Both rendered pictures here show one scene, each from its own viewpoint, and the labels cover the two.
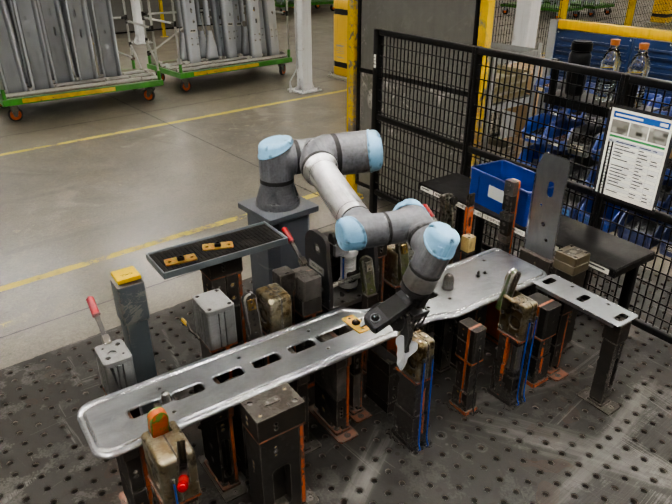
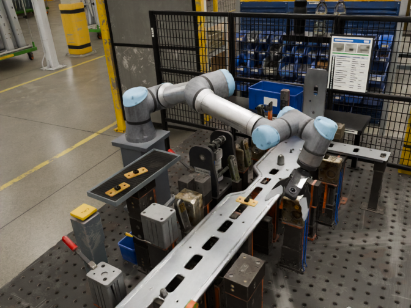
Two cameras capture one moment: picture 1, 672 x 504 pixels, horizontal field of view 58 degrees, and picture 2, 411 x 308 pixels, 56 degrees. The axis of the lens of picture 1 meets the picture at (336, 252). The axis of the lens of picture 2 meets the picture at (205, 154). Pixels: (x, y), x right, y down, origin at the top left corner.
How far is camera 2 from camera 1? 61 cm
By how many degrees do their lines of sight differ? 19
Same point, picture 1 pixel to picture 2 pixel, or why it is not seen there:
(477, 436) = (328, 250)
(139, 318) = (99, 242)
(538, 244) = not seen: hidden behind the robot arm
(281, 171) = (144, 112)
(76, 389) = not seen: outside the picture
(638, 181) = (354, 77)
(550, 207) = (317, 101)
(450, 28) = (175, 8)
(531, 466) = (367, 257)
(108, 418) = not seen: outside the picture
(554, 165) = (317, 75)
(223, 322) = (170, 225)
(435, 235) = (326, 124)
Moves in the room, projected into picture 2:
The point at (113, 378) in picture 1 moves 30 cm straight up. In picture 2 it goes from (112, 293) to (92, 207)
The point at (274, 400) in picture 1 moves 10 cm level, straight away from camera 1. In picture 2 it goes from (245, 267) to (227, 248)
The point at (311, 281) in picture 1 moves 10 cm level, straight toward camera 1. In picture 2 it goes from (206, 181) to (218, 193)
